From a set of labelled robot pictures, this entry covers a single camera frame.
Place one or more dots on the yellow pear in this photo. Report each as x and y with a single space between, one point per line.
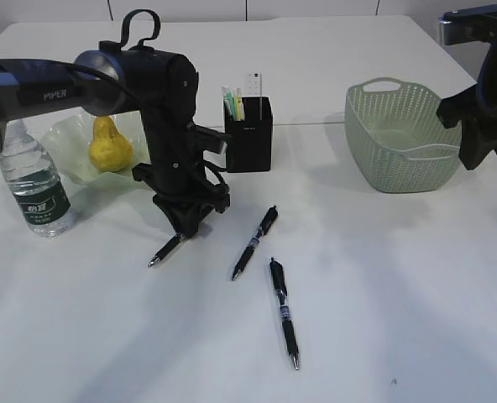
109 151

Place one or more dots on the green woven plastic basket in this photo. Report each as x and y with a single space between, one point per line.
396 139

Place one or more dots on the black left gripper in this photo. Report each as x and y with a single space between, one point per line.
185 212

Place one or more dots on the black pen on ruler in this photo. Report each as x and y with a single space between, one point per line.
278 279

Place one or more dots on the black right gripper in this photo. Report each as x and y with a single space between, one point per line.
479 128

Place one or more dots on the black square pen holder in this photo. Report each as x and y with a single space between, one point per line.
249 148

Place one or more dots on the green wavy glass plate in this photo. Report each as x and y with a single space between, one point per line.
67 142

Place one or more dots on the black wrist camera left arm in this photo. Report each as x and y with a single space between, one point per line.
208 139

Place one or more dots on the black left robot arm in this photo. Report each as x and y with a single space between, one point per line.
118 78

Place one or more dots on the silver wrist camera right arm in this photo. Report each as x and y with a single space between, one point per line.
477 24

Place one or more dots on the yellow utility knife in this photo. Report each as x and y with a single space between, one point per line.
238 99

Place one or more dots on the clear plastic ruler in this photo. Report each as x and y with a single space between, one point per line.
254 88

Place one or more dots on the clear water bottle green label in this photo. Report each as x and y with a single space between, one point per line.
31 175

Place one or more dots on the black pen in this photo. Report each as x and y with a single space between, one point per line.
165 250
262 229
278 279

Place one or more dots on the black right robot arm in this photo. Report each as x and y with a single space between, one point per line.
306 83

